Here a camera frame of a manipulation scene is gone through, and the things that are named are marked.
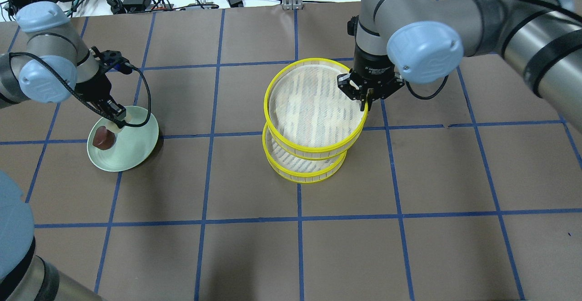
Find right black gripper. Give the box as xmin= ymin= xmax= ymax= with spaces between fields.
xmin=337 ymin=49 xmax=405 ymax=112

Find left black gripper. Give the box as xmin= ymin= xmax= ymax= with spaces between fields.
xmin=77 ymin=50 xmax=132 ymax=126

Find brown bun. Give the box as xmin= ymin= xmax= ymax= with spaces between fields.
xmin=92 ymin=125 xmax=116 ymax=151

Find yellow bamboo steamer layer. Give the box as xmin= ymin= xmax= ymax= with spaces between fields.
xmin=261 ymin=125 xmax=347 ymax=184
xmin=263 ymin=57 xmax=367 ymax=160

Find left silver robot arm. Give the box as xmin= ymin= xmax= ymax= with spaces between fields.
xmin=0 ymin=1 xmax=134 ymax=128

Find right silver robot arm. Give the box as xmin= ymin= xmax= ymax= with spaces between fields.
xmin=337 ymin=0 xmax=582 ymax=130

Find light green plate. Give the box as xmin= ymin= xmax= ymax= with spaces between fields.
xmin=86 ymin=114 xmax=160 ymax=172

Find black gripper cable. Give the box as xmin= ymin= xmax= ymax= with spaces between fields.
xmin=8 ymin=52 xmax=151 ymax=129

